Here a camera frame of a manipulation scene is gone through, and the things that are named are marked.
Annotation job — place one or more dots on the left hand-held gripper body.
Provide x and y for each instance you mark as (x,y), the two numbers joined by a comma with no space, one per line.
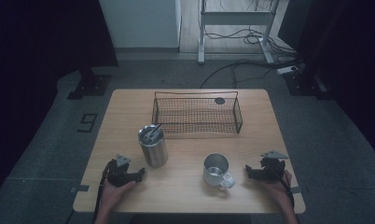
(118,174)

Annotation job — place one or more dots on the white power strip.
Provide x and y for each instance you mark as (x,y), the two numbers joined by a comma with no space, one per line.
(287,70)

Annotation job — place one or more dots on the white metal desk frame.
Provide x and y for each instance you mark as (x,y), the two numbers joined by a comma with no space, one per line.
(235,18)

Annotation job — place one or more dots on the person's left hand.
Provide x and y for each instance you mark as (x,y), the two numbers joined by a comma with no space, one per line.
(112,196)

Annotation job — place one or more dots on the person's right hand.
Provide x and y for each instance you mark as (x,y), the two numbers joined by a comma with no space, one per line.
(282,191)

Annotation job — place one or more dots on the grey tape piece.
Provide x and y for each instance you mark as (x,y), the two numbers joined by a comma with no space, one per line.
(80,188)
(297,190)

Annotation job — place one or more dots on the dark curtain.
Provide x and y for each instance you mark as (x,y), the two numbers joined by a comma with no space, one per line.
(347,46)
(36,46)

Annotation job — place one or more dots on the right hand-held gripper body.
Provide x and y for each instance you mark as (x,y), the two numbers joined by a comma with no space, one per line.
(271,171)

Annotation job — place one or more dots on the steel tumbler with lid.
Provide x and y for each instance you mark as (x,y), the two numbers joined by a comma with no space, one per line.
(154,152)

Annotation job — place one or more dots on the white cabinet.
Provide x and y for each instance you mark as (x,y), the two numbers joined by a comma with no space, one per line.
(142,21)

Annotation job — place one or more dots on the black stand base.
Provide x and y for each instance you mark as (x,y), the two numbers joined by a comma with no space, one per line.
(303,84)
(90,85)

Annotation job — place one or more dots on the black round table grommet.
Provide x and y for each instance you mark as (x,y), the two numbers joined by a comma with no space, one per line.
(219,100)

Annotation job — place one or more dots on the metal straw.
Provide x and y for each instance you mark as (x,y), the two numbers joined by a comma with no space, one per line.
(154,130)

